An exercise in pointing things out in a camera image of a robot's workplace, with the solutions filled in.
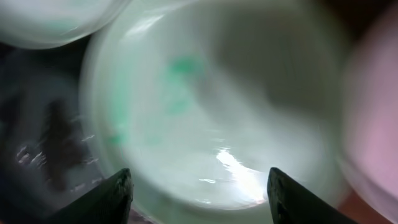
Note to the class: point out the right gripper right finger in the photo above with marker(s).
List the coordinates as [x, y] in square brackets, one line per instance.
[292, 203]

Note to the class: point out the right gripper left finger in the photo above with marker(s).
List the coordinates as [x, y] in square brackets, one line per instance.
[107, 203]

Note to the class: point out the white plate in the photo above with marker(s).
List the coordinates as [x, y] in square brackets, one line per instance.
[369, 161]

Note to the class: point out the round black tray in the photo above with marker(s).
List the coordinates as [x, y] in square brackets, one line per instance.
[45, 161]

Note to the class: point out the mint green plate top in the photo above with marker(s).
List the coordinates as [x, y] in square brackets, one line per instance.
[46, 24]

